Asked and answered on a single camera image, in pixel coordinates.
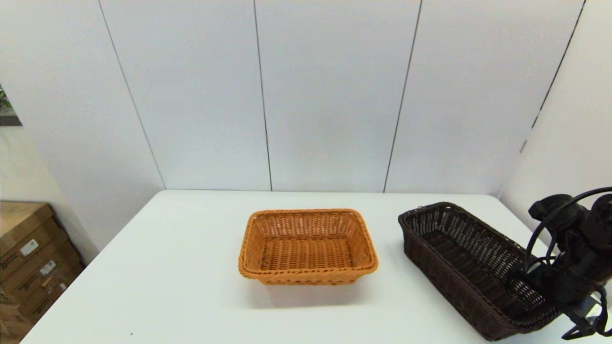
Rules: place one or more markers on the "brown cardboard box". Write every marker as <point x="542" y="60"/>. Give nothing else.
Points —
<point x="60" y="289"/>
<point x="19" y="224"/>
<point x="48" y="268"/>

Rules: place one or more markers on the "orange wicker basket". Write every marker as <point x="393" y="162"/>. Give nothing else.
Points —
<point x="306" y="276"/>

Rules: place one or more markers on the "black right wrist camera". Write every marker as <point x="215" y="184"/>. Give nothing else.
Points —
<point x="550" y="208"/>

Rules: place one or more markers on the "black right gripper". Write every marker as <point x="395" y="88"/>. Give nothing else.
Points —
<point x="564" y="284"/>

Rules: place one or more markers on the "dark brown wicker basket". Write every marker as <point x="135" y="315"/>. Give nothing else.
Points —
<point x="459" y="286"/>

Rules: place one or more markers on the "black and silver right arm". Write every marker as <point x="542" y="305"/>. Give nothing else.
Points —
<point x="597" y="248"/>

